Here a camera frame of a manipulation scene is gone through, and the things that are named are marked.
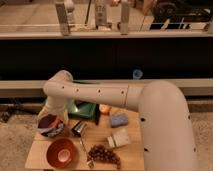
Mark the red striped towel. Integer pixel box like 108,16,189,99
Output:
38,114,64,136

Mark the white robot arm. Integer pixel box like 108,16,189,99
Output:
41,70,198,171

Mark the purple bowl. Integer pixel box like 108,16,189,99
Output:
37,114,66,139

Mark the orange red bowl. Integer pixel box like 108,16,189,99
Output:
46,138,77,169

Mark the orange fruit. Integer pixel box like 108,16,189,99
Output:
99,104,111,115

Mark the green plastic tray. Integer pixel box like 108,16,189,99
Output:
44,80,98,120

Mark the blue cup on ledge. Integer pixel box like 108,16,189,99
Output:
132,69,143,80

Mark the blue sponge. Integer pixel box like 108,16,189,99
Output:
109,114,128,128

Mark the wooden board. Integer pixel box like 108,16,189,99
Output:
25,108,144,171

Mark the metal measuring cup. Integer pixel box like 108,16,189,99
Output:
71,121,87,152

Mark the bunch of dark grapes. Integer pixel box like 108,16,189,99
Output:
89,145,121,169

